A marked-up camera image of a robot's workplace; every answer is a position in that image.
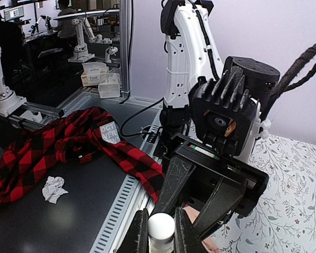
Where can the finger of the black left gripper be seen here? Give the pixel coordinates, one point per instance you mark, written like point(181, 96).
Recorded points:
point(224, 198)
point(175, 190)

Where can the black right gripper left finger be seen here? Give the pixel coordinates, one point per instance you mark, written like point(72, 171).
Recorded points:
point(136, 239)

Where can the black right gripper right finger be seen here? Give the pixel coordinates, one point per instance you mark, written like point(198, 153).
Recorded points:
point(185, 237)

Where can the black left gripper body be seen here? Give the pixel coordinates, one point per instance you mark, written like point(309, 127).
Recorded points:
point(210, 168)

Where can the clear nail polish bottle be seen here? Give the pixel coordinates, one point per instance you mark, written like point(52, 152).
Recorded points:
point(161, 246)

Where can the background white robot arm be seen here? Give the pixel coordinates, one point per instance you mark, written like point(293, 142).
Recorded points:
point(80, 53)

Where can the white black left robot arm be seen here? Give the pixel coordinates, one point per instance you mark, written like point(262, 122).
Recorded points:
point(193, 59)

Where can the red black plaid sleeve forearm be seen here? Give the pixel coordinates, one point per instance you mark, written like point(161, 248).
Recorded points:
point(75, 138)

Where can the second background robot arm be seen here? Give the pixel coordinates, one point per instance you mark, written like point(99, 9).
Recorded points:
point(110, 50)

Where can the third background robot arm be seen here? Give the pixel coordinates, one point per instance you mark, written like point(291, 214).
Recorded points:
point(9, 101)

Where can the person's left hand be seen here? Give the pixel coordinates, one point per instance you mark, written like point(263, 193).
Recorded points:
point(202, 227)

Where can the crumpled white tissue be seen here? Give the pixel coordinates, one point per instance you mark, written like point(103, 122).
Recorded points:
point(53, 189)

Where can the white plastic container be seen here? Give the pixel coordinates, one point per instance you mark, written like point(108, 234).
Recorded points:
point(110, 86)

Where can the tissue box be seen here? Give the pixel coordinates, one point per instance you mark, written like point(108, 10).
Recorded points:
point(94, 73)

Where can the seated person in background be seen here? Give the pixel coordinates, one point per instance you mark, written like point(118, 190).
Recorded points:
point(65, 29)

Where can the aluminium front frame rail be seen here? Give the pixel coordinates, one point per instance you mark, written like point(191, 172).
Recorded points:
point(101, 198)

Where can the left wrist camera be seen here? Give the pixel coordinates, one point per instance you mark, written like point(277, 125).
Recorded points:
point(227, 118)

